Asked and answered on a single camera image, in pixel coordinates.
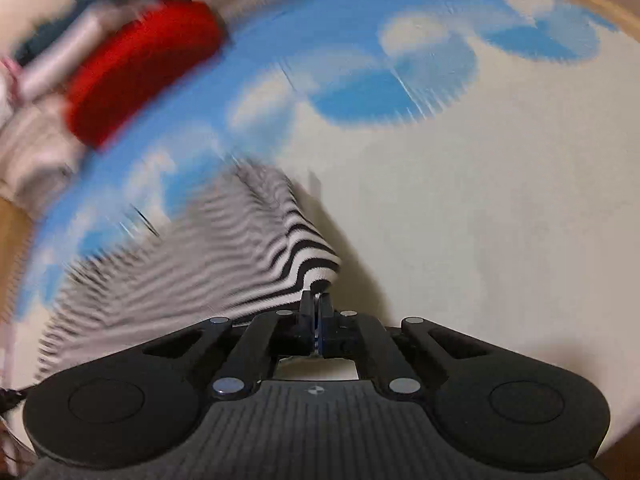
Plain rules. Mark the white rolled quilt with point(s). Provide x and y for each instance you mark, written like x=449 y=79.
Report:
x=35 y=155

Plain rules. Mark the red folded blanket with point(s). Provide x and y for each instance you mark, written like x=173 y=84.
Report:
x=145 y=70

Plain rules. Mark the blue fan-print bed sheet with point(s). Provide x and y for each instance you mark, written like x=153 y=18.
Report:
x=450 y=210

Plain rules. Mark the striped shirt with white vest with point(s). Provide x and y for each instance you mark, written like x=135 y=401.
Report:
x=250 y=260

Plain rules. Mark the white folded pillow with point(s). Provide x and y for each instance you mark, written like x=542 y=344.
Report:
x=70 y=55

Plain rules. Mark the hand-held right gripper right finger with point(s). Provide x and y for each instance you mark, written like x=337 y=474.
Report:
x=323 y=340

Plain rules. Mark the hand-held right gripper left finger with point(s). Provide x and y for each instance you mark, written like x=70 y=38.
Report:
x=307 y=325

